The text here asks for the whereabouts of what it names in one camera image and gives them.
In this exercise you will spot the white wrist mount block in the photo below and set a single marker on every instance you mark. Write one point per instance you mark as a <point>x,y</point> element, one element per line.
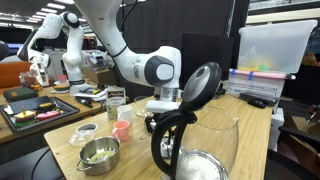
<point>160,106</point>

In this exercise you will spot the pink cup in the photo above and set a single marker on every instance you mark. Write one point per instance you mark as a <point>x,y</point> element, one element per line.
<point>122,130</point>

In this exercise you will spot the clear plastic bag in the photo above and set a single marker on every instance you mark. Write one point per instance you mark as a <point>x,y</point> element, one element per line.
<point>95,60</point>

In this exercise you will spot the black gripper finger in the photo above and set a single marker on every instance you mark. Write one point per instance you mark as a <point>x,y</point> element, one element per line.
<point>168,138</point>

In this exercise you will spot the clear drinking glass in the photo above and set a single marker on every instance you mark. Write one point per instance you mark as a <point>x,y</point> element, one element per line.
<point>140,108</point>

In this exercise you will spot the clear plastic storage bin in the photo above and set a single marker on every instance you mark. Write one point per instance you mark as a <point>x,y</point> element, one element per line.
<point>276,46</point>

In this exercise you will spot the black office chair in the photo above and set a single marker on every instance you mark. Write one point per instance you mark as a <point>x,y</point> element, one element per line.
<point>23,166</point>

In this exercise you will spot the black computer mouse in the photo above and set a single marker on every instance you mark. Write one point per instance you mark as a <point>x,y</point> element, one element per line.
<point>256,103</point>

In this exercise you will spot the pink toy food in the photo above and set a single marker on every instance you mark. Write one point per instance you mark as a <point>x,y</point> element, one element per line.
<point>48,115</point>

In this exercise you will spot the black serving tray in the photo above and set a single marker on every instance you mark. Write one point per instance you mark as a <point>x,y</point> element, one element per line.
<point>63,106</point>

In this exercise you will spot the black computer monitor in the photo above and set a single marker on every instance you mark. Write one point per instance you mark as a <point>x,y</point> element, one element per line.
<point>206,46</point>

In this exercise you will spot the white box pink lid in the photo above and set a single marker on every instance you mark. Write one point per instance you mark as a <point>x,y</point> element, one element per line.
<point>256,83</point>

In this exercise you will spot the orange seat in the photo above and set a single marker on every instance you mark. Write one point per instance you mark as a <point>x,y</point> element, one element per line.
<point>13,74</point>

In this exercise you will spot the white spare robot arm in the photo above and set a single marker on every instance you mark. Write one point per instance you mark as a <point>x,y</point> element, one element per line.
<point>75,50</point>

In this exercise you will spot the brown cardboard box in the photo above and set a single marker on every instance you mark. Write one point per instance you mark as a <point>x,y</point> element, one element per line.
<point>100,76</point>

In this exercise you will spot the black chair armrest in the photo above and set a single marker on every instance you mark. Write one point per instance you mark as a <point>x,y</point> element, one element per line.
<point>298,135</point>

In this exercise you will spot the stack of papers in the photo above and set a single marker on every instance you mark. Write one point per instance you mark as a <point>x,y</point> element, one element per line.
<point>91,93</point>

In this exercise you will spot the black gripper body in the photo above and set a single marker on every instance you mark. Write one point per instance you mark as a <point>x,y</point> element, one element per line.
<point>150,123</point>

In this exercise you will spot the stack of coloured plates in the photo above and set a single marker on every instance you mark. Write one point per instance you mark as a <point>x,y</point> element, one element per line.
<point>61,88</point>

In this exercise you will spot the white spare gripper body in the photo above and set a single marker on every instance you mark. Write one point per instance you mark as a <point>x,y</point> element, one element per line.
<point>40,71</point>

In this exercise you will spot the white mug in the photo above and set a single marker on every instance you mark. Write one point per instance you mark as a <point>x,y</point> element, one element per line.
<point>125,113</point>

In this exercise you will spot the toy sandwich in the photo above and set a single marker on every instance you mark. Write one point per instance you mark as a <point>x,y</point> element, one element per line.
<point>24,117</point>

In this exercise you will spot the black hand tool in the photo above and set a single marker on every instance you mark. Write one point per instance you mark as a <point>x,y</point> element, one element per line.
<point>84,101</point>

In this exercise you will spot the stainless steel pot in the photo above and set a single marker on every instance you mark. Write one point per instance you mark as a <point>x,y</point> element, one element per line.
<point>100,160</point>

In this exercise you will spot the open cardboard carton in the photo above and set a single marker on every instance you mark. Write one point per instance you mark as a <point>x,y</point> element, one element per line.
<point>301,146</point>

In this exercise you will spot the black round headrest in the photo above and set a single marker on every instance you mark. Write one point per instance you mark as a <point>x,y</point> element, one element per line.
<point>3,50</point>

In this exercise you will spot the black yellow toy food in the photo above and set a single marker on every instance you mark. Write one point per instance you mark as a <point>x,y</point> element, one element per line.
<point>46,106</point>

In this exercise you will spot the white carton box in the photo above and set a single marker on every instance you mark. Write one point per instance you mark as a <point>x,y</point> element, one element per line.
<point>115,100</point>

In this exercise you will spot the black flat device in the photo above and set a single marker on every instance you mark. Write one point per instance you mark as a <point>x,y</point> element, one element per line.
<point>248,96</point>

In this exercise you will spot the dark green case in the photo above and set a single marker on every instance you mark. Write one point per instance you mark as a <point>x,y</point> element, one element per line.
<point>20,94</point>

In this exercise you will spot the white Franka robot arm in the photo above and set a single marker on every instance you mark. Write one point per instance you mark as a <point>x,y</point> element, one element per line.
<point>133,63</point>

